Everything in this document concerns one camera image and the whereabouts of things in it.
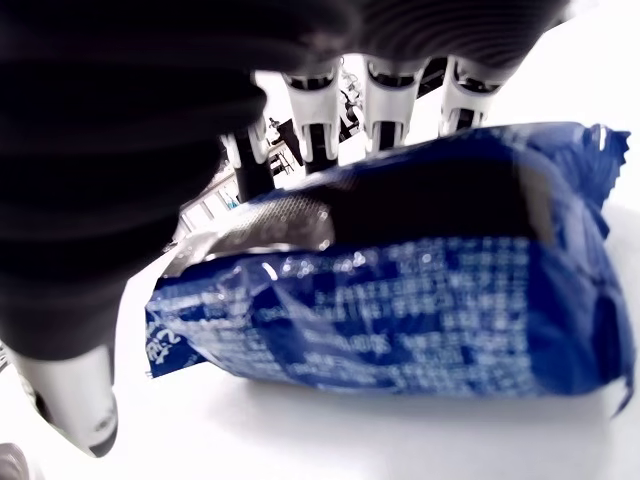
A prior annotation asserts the blue Oreo cookie pack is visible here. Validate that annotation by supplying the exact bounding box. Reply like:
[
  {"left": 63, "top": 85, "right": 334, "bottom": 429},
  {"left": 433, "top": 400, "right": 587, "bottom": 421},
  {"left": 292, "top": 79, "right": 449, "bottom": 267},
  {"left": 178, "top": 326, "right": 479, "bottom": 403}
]
[{"left": 144, "top": 121, "right": 632, "bottom": 419}]

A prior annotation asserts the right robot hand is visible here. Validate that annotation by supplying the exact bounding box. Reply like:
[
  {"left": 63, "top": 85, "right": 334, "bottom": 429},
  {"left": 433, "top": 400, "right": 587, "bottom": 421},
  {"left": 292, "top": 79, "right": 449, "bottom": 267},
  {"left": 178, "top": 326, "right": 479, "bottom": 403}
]
[{"left": 0, "top": 0, "right": 571, "bottom": 459}]

